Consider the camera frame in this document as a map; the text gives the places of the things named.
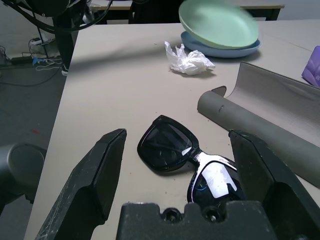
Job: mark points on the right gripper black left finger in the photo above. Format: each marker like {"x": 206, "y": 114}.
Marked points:
{"x": 85, "y": 185}

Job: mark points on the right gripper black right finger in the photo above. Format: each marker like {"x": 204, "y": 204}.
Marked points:
{"x": 265, "y": 175}

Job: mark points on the grey glasses case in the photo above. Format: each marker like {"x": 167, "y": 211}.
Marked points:
{"x": 262, "y": 117}

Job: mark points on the black sunglasses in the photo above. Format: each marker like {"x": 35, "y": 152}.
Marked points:
{"x": 162, "y": 147}

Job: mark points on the white tissue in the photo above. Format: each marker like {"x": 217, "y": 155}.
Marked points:
{"x": 192, "y": 62}

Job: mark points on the light green plate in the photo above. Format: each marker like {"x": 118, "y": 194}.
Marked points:
{"x": 217, "y": 22}

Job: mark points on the purple tissue pack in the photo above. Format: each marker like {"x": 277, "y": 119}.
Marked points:
{"x": 312, "y": 67}

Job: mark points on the light blue plate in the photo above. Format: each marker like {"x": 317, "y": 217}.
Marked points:
{"x": 225, "y": 52}

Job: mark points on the black power adapter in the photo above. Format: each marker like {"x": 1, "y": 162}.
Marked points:
{"x": 21, "y": 60}

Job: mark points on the white power strip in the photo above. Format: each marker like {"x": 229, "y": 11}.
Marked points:
{"x": 37, "y": 42}

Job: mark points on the black vertical post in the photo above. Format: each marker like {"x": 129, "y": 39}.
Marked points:
{"x": 62, "y": 45}

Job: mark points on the side table black frame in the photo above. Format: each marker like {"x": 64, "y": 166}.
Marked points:
{"x": 262, "y": 6}

